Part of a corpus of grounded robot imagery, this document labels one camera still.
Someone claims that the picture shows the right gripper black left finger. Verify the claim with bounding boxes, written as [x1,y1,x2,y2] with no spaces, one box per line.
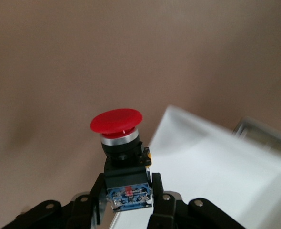
[2,173,108,229]

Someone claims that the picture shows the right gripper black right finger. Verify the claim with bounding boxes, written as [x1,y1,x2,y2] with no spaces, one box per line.
[148,173,246,229]

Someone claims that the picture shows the white plastic drawer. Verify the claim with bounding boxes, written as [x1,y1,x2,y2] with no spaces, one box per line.
[107,104,281,229]

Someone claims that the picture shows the red mushroom push button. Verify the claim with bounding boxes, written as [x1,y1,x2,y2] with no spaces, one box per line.
[90,107,153,212]

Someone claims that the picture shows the white drawer cabinet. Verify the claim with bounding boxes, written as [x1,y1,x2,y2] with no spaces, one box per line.
[232,116,281,158]

